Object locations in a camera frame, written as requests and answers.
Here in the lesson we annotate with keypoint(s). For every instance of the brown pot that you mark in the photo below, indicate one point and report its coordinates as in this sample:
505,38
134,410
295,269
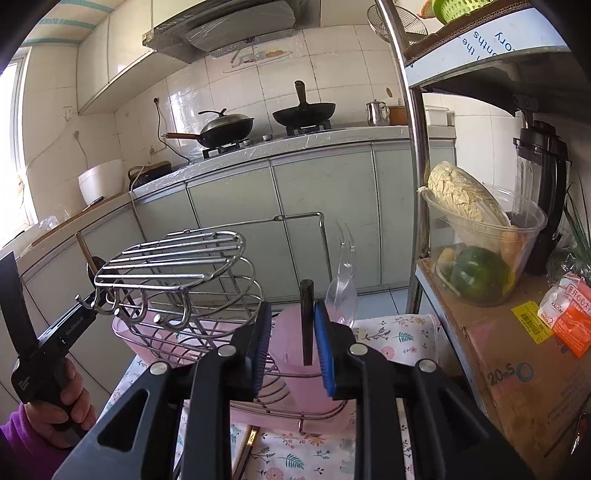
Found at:
398,116

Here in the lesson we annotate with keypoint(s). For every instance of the window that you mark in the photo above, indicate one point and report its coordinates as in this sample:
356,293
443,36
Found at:
9,161

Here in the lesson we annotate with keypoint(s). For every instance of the range hood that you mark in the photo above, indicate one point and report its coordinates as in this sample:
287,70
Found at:
221,32

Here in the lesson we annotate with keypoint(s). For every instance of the steel kettle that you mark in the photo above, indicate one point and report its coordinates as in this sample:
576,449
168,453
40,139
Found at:
376,114

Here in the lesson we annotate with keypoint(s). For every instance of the white rice cooker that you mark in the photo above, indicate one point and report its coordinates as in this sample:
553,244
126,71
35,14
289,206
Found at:
101,182

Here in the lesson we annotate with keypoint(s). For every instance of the floral tablecloth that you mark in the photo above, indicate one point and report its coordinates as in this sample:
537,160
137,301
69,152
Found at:
295,457

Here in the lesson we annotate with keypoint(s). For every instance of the brown chopstick with gold band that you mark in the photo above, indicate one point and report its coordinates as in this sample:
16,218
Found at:
251,438

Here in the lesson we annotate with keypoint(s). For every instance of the clear plastic bowl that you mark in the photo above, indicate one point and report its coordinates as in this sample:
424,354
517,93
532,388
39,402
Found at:
526,226

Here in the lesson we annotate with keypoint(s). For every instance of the metal shelf rack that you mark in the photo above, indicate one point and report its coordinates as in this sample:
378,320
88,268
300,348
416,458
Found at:
413,138

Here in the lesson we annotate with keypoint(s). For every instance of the orange snack packet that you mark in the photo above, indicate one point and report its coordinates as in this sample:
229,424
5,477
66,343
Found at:
572,323

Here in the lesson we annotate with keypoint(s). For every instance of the upper kitchen cabinet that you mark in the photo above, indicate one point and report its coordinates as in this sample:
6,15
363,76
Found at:
115,60

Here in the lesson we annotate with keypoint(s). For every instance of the lower kitchen cabinet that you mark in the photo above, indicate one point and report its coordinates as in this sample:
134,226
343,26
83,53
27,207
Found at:
300,207

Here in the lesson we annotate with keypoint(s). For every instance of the white container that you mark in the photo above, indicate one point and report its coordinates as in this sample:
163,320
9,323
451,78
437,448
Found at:
436,116

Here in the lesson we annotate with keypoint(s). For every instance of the orange vegetable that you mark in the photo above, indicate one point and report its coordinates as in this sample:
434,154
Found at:
511,251

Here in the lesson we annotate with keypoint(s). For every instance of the green squash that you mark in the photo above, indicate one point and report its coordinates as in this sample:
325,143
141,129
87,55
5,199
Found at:
480,274

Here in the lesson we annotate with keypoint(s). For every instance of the clear plastic utensil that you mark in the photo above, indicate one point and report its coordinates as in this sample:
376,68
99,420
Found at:
341,295

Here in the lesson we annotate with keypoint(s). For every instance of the wooden cutting board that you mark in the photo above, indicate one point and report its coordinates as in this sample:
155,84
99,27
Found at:
69,226

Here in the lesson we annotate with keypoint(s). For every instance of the black spoon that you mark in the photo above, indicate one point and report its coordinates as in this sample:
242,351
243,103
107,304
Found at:
95,268

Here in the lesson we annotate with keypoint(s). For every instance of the pink plastic drip tray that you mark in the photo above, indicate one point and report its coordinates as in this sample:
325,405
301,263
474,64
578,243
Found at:
277,415

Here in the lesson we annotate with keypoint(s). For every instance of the green plastic basket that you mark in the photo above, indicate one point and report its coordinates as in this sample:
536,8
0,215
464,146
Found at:
455,11

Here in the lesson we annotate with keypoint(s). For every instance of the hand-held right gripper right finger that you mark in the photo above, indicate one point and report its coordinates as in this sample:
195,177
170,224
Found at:
323,350

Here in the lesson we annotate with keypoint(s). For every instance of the gas stove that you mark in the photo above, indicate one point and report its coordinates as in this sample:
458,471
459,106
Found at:
265,137

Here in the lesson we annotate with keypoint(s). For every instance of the dark wok lid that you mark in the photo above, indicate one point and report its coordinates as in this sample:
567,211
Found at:
226,122

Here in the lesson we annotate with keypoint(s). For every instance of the person's left forearm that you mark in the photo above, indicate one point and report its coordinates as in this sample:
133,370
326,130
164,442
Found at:
23,447

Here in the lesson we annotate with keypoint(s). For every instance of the dark small appliance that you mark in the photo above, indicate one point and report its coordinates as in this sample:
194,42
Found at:
152,173

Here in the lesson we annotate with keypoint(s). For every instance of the cardboard box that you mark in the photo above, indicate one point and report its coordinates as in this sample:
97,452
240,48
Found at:
508,392

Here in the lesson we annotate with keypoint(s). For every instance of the dark brown chopstick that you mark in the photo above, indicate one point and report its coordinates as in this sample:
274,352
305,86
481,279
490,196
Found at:
306,323

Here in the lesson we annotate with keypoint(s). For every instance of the black blender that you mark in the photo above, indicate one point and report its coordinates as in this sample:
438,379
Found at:
549,184

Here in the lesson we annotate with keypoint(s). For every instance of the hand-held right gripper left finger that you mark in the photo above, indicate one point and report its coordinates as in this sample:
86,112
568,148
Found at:
259,350

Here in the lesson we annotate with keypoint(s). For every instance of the napa cabbage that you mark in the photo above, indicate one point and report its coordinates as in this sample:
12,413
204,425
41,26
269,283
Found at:
461,198

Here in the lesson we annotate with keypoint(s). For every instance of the green leafy stalks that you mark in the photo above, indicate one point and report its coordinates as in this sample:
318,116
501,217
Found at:
579,230

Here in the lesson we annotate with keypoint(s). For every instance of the person's left hand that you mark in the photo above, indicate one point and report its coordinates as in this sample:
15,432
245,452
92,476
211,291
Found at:
78,397

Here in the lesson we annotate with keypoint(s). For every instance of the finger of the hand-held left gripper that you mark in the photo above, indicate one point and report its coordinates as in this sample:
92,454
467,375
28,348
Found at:
16,304

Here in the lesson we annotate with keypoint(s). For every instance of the kitchen cabinet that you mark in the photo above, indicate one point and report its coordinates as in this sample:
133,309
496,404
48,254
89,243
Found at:
300,207
115,60

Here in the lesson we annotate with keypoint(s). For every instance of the printed cardboard shelf liner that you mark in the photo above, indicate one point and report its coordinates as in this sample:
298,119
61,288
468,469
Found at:
485,41

